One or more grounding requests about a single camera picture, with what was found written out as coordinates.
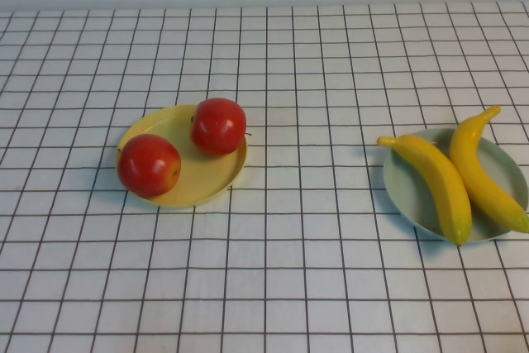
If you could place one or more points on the red apple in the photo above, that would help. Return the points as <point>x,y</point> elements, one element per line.
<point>219,125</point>
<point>149,165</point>

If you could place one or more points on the curved yellow banana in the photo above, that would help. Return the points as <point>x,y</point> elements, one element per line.
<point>446,192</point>

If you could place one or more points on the long yellow banana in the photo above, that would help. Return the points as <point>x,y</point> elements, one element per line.
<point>475,167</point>

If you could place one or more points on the yellow round plate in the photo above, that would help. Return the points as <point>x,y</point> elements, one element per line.
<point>206,175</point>

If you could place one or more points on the pale blue round plate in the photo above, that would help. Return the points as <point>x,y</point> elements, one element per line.
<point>403,187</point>

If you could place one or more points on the white grid tablecloth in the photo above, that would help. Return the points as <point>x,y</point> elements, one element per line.
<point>264,287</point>

